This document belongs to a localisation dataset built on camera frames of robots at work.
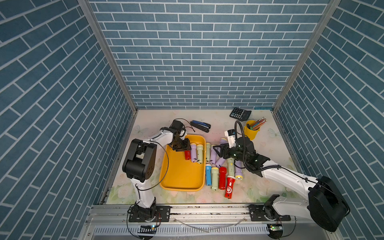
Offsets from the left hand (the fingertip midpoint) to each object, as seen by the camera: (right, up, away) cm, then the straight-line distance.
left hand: (191, 148), depth 94 cm
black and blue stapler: (+7, +14, +14) cm, 21 cm away
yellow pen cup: (+39, +9, +2) cm, 40 cm away
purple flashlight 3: (+23, -4, -25) cm, 35 cm away
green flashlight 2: (+14, -11, -10) cm, 20 cm away
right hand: (+16, +4, -13) cm, 20 cm away
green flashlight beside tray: (+11, -2, -1) cm, 11 cm away
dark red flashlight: (-2, -3, -3) cm, 5 cm away
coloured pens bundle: (+43, +15, +1) cm, 45 cm away
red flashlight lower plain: (+18, -14, -11) cm, 26 cm away
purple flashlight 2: (+18, -7, -5) cm, 20 cm away
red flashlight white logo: (+22, -18, -14) cm, 31 cm away
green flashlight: (+6, -2, -3) cm, 7 cm away
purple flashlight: (+1, -2, -2) cm, 3 cm away
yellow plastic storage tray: (-9, -13, -6) cm, 17 cm away
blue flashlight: (+10, -13, -10) cm, 19 cm away
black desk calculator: (+37, +23, +21) cm, 49 cm away
